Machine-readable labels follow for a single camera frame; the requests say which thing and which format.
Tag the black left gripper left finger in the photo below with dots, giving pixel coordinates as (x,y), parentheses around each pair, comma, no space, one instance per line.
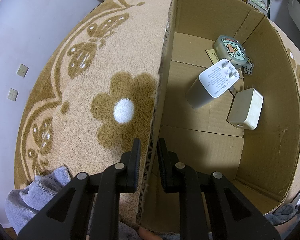
(88,205)

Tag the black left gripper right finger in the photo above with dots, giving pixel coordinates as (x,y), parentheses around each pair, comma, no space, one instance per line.
(210,206)

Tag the brown cardboard box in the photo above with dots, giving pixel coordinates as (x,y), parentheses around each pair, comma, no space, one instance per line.
(263,163)

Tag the grey fleece cloth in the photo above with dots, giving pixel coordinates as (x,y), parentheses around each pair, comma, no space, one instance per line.
(22,205)

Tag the white rectangular power adapter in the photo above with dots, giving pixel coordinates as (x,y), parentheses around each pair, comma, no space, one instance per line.
(246,109)

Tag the beige floral round rug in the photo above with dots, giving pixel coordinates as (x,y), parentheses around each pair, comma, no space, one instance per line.
(96,94)

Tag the white plug charger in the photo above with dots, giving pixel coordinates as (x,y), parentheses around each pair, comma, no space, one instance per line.
(212,83)

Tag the small beige card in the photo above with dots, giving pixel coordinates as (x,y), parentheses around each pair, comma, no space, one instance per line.
(212,55)

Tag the cartoon print green tin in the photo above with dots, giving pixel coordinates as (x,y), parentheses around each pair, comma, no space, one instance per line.
(229,48)

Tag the lower beige wall socket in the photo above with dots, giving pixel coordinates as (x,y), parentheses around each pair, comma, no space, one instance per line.
(12,94)

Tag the beige wall socket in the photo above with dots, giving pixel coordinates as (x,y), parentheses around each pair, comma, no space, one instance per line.
(22,70)
(12,94)

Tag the cartoon sticker keychain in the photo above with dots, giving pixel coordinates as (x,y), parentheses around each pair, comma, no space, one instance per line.
(247,69)

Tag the upper beige wall socket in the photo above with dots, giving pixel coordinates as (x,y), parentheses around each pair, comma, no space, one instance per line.
(22,70)

